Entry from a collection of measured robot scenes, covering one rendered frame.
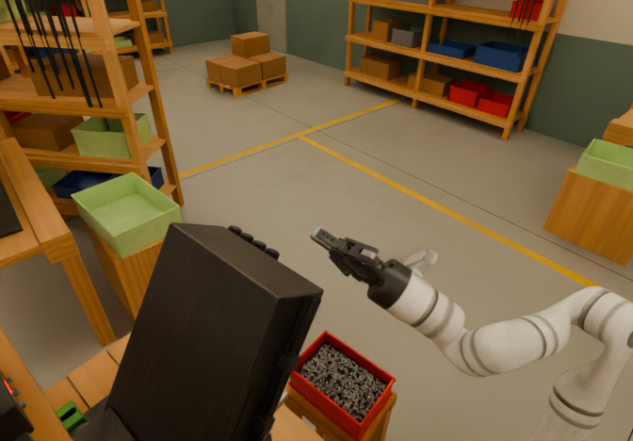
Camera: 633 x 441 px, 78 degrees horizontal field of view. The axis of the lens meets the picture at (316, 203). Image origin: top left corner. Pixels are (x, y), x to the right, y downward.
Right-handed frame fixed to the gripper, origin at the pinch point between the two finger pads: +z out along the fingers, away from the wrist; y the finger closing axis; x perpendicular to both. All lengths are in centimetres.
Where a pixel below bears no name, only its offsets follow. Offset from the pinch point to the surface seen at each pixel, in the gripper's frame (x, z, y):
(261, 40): 403, 249, 494
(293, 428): -30, -30, 79
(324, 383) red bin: -14, -34, 89
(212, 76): 301, 275, 516
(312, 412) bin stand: -24, -36, 92
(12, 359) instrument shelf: -43, 33, 27
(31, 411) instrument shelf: -46, 23, 20
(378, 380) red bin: -3, -50, 86
